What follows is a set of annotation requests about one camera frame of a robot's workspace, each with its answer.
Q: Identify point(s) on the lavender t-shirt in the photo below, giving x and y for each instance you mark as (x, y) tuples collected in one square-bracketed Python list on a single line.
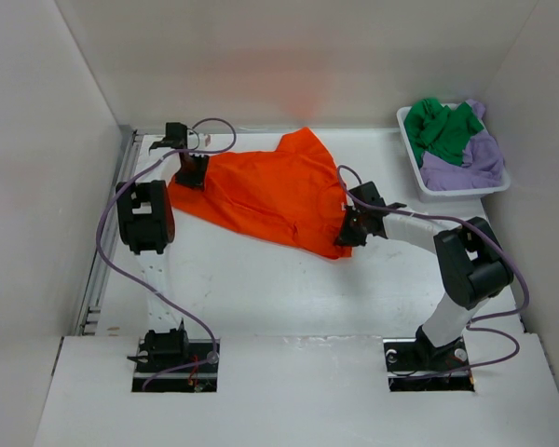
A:
[(482, 163)]

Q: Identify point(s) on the green t-shirt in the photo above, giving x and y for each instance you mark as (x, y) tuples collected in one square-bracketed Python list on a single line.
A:
[(440, 131)]

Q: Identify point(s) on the white plastic bin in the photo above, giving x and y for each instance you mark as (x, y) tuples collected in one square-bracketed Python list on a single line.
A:
[(427, 195)]

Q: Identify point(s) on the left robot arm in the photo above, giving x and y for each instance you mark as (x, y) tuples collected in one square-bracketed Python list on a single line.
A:
[(147, 227)]

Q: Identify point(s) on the orange t-shirt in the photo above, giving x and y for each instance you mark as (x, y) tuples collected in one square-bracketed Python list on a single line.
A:
[(290, 196)]

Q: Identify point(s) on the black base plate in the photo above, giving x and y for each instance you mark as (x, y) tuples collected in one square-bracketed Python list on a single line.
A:
[(411, 371), (199, 378)]

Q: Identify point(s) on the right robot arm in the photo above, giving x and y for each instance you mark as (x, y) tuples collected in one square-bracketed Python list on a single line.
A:
[(470, 263)]

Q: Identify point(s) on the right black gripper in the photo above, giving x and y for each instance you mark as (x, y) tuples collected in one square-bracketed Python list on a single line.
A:
[(345, 237)]

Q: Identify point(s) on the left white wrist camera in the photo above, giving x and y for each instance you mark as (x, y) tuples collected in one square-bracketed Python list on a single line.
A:
[(198, 141)]

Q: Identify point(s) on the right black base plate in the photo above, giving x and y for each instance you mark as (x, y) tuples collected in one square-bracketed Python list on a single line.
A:
[(411, 371)]

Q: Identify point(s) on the aluminium rail left edge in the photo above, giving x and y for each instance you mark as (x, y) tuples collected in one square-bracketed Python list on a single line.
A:
[(90, 300)]

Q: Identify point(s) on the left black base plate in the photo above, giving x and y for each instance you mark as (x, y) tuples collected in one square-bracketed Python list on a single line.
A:
[(199, 378)]

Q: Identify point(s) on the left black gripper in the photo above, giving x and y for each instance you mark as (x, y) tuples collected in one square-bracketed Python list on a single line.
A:
[(197, 182)]

